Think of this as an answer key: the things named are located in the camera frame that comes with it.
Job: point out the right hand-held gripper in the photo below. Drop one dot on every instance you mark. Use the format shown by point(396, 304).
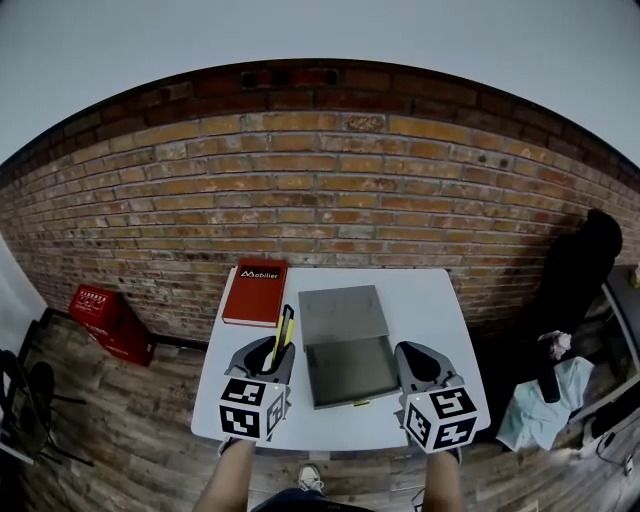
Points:
point(440, 415)

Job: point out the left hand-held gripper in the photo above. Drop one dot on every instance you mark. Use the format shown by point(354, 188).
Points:
point(252, 409)

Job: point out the small yellow utility knife item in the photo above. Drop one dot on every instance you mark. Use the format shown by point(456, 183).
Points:
point(286, 327)

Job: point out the grey drawer box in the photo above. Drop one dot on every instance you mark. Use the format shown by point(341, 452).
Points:
point(345, 350)

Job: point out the person's right forearm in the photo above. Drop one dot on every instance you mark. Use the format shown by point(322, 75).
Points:
point(442, 482)

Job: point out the person's left forearm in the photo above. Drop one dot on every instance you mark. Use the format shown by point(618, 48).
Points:
point(225, 480)

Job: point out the white sneaker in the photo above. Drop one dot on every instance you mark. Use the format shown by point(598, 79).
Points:
point(310, 477)

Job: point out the light blue cloth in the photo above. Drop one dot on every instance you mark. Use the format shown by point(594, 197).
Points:
point(540, 415)

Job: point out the dark blue shorts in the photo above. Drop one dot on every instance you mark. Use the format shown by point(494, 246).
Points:
point(310, 502)

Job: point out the black cylindrical bottle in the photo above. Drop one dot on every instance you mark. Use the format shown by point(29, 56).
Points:
point(549, 387)

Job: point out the red hardcover book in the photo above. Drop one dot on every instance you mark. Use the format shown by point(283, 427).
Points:
point(255, 295)

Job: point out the pink and white bundle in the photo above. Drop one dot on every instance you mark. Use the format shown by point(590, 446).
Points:
point(556, 344)

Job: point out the red plastic crate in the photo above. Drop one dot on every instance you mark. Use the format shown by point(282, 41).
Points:
point(112, 327)

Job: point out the black hanging garment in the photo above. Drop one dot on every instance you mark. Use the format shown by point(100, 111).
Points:
point(580, 280)

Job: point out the grey side desk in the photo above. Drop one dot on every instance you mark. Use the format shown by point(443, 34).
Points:
point(625, 320)

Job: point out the black chair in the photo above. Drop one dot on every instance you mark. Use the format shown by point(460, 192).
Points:
point(30, 405)

